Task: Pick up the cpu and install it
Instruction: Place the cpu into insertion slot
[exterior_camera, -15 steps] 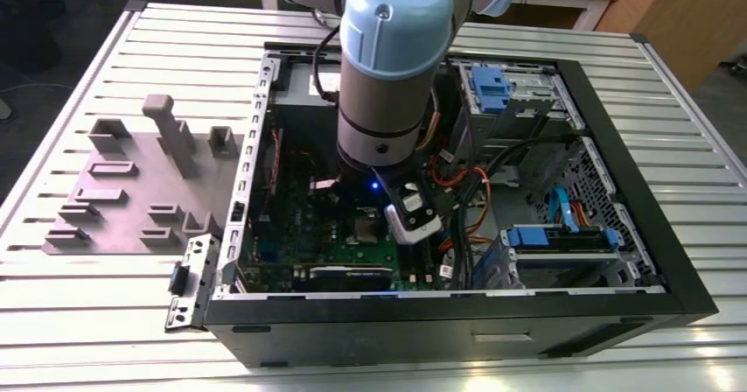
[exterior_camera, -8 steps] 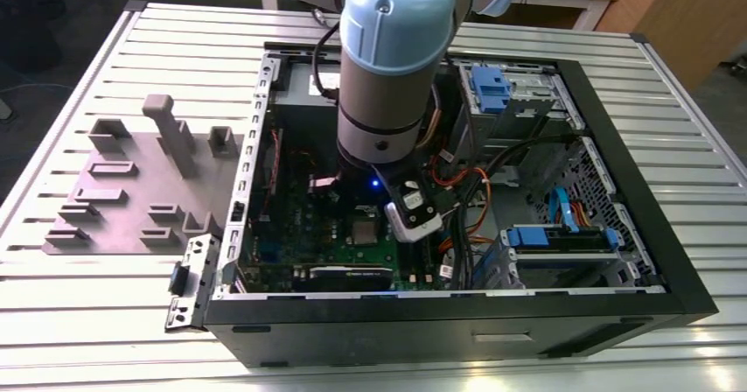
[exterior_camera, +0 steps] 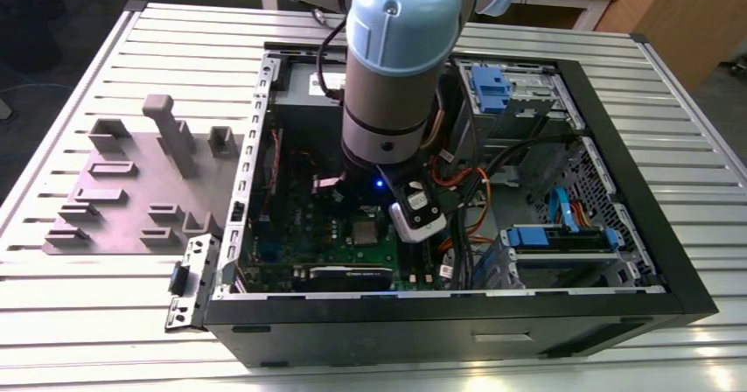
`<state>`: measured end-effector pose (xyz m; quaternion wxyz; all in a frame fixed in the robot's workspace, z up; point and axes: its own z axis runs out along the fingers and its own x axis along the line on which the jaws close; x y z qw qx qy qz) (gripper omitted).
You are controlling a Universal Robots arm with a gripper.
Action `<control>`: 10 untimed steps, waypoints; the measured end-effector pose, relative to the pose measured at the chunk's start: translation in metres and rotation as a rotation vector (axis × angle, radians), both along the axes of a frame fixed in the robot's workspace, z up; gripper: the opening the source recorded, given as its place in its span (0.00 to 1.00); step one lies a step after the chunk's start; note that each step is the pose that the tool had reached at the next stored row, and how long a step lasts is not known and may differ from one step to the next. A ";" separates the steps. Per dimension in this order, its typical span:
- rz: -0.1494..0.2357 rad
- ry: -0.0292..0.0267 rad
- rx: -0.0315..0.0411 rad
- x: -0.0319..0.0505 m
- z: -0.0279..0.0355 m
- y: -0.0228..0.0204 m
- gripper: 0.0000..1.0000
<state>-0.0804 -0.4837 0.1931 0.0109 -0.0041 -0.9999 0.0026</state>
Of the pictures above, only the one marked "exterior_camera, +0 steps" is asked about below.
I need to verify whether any black PC case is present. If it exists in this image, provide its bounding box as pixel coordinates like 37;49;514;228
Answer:
201;39;721;369

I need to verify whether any black graphics card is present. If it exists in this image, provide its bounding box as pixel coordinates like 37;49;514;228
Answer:
291;262;394;293

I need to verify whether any hard disk in blue carrier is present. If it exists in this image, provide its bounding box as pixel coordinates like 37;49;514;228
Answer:
502;224;622;254

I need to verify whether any grey parts rack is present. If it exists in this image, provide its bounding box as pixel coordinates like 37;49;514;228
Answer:
42;94;249;256

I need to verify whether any black cable bundle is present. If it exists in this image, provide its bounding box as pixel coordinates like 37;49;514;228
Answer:
453;132;585;291

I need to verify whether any silver hinged slot bracket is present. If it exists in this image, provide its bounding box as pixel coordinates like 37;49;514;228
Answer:
163;232;217;333

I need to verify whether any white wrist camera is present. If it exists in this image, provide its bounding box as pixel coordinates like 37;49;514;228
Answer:
387;164;450;245

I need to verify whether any CPU socket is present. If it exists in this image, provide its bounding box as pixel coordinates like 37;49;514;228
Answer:
342;216;381;247

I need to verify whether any orange wire bundle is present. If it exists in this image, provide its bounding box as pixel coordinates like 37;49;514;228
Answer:
430;153;496;253

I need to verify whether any silver drive cage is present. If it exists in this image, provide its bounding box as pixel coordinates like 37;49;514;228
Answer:
450;61;588;168

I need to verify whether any grey power supply unit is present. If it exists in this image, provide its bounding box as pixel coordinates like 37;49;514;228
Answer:
270;62;351;168

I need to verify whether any blue flat wire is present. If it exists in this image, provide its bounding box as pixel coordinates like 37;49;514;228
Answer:
546;187;581;235

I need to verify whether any wooden cabinet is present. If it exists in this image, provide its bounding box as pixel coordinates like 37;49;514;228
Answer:
598;0;747;94

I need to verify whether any black RAM stick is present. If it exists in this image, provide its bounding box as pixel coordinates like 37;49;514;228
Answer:
397;241;419;284

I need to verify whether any green motherboard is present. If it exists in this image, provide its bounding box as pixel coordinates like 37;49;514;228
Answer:
247;164;454;293

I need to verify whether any blue drive bay latch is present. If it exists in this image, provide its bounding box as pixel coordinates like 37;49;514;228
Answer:
470;65;516;115

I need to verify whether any office chair base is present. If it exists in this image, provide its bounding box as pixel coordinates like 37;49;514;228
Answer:
721;50;747;78

